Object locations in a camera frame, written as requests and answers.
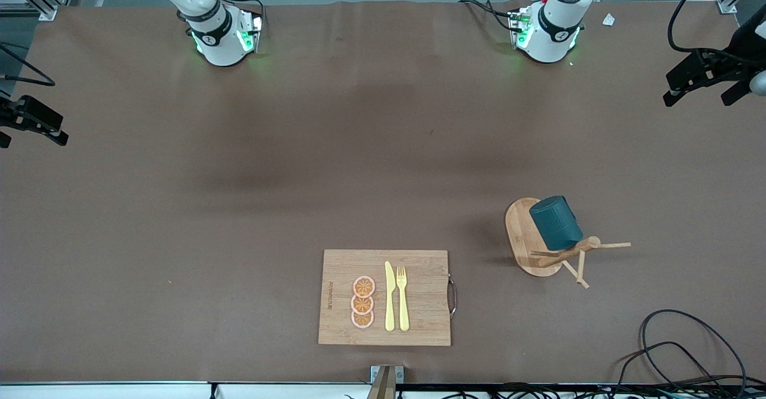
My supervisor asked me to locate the black left arm base cable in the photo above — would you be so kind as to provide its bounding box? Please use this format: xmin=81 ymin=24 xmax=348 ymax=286
xmin=459 ymin=0 xmax=516 ymax=32

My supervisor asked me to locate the black cable bundle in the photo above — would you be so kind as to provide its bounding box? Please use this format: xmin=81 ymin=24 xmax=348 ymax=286
xmin=401 ymin=382 xmax=766 ymax=399

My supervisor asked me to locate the wooden mug tree stand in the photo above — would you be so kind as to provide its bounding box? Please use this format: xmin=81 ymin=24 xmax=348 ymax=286
xmin=504 ymin=197 xmax=632 ymax=290

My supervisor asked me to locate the bamboo cutting board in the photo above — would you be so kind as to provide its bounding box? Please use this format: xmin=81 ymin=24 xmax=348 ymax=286
xmin=318 ymin=249 xmax=458 ymax=347

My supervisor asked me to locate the yellow plastic knife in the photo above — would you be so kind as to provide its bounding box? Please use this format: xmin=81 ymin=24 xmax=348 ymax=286
xmin=384 ymin=261 xmax=396 ymax=332

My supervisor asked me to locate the black looped cable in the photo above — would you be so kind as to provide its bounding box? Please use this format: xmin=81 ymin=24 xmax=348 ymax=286
xmin=613 ymin=309 xmax=749 ymax=399

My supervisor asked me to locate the yellow plastic fork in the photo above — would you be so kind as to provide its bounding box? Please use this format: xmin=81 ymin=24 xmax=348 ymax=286
xmin=396 ymin=266 xmax=411 ymax=332

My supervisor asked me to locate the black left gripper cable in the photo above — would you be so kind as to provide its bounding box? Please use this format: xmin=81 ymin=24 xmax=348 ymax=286
xmin=667 ymin=0 xmax=755 ymax=65

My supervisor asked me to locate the brown table cover sheet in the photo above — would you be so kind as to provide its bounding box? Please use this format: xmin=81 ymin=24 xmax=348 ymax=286
xmin=0 ymin=0 xmax=766 ymax=386

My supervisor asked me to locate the teal cup with handle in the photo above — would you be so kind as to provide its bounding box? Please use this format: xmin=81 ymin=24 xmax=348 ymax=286
xmin=529 ymin=195 xmax=584 ymax=252

